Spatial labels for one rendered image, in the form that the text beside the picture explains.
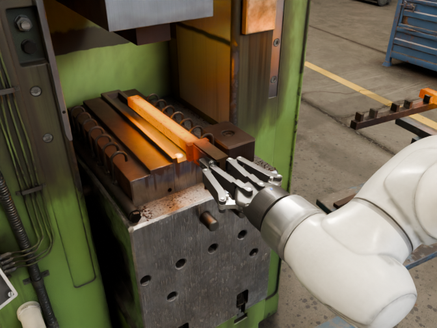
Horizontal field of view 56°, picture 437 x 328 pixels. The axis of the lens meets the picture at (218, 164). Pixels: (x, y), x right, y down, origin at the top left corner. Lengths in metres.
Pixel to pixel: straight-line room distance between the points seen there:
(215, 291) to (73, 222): 0.39
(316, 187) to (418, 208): 2.03
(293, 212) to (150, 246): 0.37
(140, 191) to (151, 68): 0.55
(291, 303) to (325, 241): 1.35
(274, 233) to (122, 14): 0.42
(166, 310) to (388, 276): 0.62
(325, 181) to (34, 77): 2.05
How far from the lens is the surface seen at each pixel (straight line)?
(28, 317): 1.10
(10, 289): 0.69
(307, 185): 2.56
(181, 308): 1.06
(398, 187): 0.56
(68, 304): 1.17
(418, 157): 0.59
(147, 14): 0.73
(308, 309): 1.87
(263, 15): 1.03
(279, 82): 1.16
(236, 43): 1.02
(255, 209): 0.62
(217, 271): 1.04
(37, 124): 0.88
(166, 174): 0.86
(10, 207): 0.92
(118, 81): 1.28
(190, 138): 0.82
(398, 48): 4.74
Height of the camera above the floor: 1.44
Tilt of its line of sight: 32 degrees down
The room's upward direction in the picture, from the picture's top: straight up
